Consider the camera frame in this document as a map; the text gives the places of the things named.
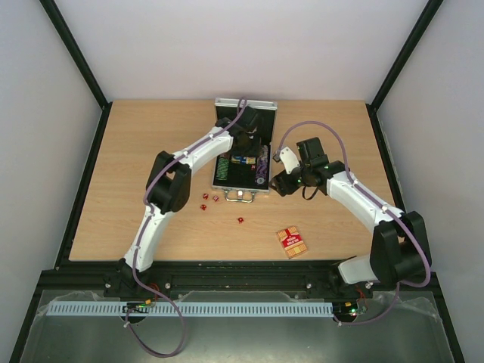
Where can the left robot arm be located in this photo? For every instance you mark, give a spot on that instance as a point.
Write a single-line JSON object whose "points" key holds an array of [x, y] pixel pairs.
{"points": [[169, 184]]}

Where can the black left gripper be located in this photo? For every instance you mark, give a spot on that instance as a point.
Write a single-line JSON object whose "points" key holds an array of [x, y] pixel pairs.
{"points": [[254, 152]]}

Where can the purple poker chip stack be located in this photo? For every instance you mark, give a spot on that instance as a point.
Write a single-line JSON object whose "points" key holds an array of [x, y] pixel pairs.
{"points": [[262, 165]]}

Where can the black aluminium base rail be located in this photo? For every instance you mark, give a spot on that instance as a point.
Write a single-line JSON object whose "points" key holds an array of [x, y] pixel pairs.
{"points": [[304, 279]]}

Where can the blue gold card deck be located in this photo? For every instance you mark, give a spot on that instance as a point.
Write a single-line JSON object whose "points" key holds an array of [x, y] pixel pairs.
{"points": [[243, 160]]}

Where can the green poker chip stack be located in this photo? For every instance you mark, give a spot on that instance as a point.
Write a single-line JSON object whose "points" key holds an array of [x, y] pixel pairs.
{"points": [[222, 169]]}

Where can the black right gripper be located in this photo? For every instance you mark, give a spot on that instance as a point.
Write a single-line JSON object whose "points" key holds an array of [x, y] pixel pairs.
{"points": [[280, 183]]}

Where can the light blue cable duct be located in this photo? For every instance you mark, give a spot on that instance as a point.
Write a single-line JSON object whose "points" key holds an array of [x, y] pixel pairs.
{"points": [[192, 309]]}

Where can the aluminium poker case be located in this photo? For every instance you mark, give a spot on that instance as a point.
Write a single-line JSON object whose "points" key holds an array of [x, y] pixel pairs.
{"points": [[243, 172]]}

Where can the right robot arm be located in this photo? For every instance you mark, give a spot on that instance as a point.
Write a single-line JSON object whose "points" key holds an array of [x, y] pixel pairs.
{"points": [[399, 248]]}

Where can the red card deck box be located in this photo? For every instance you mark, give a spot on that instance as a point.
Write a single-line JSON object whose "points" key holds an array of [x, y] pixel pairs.
{"points": [[291, 242]]}

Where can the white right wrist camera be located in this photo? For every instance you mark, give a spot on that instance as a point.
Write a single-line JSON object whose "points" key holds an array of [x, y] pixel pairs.
{"points": [[288, 158]]}

